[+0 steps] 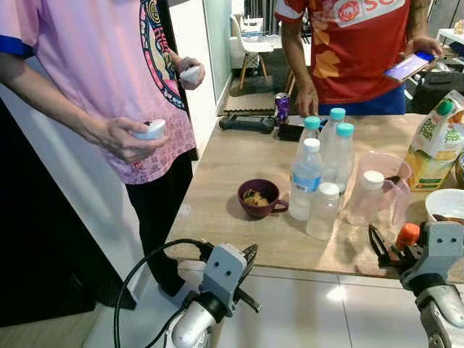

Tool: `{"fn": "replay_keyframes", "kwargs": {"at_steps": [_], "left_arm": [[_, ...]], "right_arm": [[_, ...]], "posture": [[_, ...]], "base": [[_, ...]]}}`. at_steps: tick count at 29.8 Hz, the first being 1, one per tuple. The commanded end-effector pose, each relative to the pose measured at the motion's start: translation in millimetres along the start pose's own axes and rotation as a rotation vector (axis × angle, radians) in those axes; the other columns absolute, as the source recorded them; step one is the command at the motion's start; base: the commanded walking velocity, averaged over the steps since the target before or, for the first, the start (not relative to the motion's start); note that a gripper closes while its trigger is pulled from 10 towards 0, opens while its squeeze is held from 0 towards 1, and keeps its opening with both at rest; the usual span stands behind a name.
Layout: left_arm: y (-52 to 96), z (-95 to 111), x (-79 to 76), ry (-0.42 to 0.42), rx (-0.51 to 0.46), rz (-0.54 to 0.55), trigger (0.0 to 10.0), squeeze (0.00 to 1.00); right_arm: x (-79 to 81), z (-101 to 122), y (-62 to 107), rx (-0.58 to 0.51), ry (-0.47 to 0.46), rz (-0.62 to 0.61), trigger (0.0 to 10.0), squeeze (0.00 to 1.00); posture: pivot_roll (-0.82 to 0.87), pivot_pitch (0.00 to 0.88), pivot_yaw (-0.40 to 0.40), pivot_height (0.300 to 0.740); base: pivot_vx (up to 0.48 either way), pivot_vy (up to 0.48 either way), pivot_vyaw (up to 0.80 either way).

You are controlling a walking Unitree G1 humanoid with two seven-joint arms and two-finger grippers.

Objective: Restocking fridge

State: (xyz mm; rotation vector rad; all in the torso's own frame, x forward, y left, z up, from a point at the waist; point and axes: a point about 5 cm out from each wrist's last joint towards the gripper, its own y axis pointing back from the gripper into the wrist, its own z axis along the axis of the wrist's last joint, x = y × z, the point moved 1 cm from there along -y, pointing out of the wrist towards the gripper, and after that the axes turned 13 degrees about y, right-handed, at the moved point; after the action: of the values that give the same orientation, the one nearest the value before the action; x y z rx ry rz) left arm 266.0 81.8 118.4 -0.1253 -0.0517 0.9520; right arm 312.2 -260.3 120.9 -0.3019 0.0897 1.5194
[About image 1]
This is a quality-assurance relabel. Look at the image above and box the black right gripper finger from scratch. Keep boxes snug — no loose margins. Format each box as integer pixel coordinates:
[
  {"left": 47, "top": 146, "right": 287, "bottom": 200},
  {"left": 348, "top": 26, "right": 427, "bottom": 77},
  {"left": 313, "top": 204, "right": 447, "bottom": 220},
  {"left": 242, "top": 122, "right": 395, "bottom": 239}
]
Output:
[{"left": 368, "top": 224, "right": 394, "bottom": 270}]

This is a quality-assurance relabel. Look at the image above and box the small orange-capped bottle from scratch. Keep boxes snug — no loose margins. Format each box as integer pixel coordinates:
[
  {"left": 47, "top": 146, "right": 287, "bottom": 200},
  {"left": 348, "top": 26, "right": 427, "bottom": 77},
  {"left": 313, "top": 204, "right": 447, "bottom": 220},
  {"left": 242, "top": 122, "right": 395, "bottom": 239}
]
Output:
[{"left": 395, "top": 223, "right": 421, "bottom": 251}]

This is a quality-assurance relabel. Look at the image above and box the white handheld controller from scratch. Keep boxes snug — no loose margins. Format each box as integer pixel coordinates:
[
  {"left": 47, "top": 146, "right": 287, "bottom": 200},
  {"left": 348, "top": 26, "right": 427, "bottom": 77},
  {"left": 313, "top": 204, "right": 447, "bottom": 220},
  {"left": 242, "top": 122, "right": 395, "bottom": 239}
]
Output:
[
  {"left": 180, "top": 65, "right": 202, "bottom": 85},
  {"left": 132, "top": 119, "right": 167, "bottom": 141}
]

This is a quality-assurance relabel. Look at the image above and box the smartphone with lit screen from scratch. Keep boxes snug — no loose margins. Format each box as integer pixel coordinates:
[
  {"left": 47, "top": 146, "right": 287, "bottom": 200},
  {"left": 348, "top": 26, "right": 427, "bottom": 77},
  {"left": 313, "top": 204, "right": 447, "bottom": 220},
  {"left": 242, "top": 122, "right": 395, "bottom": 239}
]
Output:
[{"left": 384, "top": 51, "right": 436, "bottom": 83}]

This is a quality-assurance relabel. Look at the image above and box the small clear white-capped bottle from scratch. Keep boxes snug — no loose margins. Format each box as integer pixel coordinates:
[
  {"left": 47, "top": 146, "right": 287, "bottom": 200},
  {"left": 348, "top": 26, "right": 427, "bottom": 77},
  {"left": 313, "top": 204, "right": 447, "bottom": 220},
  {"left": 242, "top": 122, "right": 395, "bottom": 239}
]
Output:
[
  {"left": 348, "top": 170, "right": 385, "bottom": 227},
  {"left": 306, "top": 182, "right": 341, "bottom": 241}
]

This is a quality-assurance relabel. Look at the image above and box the maroon mug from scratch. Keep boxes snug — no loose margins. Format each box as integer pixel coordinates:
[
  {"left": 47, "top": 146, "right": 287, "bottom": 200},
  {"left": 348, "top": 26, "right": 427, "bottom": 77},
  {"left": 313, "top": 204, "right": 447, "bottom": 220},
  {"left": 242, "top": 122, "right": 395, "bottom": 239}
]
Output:
[{"left": 238, "top": 179, "right": 289, "bottom": 220}]

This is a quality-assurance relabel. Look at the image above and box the brown food in mug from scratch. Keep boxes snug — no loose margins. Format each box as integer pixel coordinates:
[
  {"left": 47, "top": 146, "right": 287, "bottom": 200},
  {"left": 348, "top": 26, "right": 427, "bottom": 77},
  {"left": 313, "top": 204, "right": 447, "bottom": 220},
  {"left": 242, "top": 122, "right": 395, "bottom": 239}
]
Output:
[{"left": 244, "top": 190, "right": 270, "bottom": 206}]

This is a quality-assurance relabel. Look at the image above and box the white bowl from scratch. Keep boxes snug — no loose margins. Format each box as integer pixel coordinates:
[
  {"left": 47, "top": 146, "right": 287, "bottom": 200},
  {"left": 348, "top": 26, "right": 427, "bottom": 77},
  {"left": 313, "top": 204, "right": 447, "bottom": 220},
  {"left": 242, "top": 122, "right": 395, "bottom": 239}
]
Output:
[{"left": 425, "top": 188, "right": 464, "bottom": 225}]

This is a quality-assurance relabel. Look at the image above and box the pink plastic pitcher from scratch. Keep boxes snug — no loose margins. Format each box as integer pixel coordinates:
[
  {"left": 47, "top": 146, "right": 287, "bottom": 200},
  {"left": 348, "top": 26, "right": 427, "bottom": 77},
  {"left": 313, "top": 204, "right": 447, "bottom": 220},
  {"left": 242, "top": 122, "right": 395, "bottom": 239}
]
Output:
[{"left": 353, "top": 150, "right": 413, "bottom": 225}]

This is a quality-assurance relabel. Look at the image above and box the green yellow juice carton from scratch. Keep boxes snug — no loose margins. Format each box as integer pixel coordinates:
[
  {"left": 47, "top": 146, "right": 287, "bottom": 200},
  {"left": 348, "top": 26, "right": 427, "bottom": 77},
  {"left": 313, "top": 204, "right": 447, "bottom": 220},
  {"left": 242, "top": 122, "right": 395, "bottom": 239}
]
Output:
[{"left": 406, "top": 90, "right": 464, "bottom": 193}]

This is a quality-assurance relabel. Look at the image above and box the teal cap water bottle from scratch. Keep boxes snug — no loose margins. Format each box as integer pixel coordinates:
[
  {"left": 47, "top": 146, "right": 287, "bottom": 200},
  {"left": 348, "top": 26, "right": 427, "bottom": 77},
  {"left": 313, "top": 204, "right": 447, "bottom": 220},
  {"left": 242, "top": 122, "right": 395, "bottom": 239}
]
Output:
[
  {"left": 303, "top": 116, "right": 322, "bottom": 142},
  {"left": 321, "top": 123, "right": 356, "bottom": 196},
  {"left": 321, "top": 107, "right": 347, "bottom": 146}
]

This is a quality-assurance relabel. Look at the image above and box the light wooden table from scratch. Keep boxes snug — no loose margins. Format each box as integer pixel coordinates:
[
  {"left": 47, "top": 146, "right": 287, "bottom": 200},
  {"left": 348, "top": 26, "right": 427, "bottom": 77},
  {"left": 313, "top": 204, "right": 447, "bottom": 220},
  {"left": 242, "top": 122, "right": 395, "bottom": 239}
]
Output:
[{"left": 167, "top": 112, "right": 464, "bottom": 285}]

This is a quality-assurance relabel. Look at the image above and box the small black box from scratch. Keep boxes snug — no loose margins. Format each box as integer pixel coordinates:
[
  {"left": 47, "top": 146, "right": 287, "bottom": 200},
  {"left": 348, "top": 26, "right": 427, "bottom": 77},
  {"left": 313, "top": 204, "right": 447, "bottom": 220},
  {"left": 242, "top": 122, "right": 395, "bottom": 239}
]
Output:
[{"left": 278, "top": 123, "right": 305, "bottom": 142}]

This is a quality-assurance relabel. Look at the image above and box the black gamepad console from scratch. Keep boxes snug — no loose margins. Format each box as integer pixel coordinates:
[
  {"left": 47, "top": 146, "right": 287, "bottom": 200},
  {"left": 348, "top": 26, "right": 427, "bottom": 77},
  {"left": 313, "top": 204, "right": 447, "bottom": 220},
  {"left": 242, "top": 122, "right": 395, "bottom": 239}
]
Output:
[{"left": 219, "top": 114, "right": 276, "bottom": 136}]

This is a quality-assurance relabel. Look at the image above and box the purple drink can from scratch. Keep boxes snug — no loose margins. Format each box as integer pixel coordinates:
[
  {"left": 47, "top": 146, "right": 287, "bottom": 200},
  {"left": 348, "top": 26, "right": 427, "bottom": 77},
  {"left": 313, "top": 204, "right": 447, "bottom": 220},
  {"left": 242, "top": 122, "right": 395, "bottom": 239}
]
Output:
[{"left": 274, "top": 92, "right": 291, "bottom": 125}]

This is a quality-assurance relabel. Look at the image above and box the black case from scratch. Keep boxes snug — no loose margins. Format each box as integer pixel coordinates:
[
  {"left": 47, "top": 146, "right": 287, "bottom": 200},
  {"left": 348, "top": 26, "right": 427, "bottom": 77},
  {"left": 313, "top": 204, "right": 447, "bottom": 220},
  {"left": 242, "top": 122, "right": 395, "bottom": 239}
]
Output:
[{"left": 413, "top": 69, "right": 464, "bottom": 113}]

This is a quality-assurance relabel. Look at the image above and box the person in red shirt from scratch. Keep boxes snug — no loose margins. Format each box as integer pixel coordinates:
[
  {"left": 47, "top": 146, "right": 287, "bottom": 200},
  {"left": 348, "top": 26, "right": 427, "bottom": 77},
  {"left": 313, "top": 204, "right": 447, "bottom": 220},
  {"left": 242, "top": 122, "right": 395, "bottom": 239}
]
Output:
[{"left": 274, "top": 0, "right": 444, "bottom": 117}]

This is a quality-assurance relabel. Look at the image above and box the white plastic chair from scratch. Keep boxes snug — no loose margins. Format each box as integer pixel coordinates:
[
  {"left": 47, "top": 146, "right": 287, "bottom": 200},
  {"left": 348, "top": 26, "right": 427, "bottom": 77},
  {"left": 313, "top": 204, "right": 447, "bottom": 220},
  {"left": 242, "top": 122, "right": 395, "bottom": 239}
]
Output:
[{"left": 231, "top": 16, "right": 275, "bottom": 91}]

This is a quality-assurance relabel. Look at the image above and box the person in pink shirt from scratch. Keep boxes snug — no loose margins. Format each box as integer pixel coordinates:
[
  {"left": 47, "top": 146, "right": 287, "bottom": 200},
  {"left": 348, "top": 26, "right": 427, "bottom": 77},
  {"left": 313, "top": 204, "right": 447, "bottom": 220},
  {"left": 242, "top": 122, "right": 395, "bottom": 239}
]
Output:
[{"left": 0, "top": 0, "right": 207, "bottom": 298}]

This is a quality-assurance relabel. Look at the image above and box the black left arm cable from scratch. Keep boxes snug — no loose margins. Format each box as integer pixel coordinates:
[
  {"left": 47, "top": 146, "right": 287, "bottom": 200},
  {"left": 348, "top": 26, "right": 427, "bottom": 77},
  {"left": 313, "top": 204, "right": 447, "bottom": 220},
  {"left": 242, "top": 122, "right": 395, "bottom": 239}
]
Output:
[{"left": 114, "top": 238, "right": 215, "bottom": 348}]

